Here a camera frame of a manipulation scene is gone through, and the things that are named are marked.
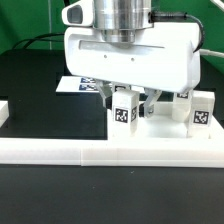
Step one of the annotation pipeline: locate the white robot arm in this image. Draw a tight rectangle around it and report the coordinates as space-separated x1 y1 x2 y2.
62 0 204 115

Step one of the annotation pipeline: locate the white marker tag plate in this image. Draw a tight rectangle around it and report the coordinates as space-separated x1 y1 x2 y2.
55 76 146 95

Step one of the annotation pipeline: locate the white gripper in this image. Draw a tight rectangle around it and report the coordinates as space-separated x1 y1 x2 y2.
64 23 200 118

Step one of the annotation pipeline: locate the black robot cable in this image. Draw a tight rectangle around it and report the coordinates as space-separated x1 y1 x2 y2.
11 32 66 51

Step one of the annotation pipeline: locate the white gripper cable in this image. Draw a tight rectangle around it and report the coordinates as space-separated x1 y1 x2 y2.
199 0 224 60

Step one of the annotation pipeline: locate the white U-shaped obstacle fence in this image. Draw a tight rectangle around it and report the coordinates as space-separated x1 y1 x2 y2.
0 100 224 169

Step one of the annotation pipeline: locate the white square table top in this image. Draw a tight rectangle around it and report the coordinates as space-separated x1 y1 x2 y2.
107 102 224 140

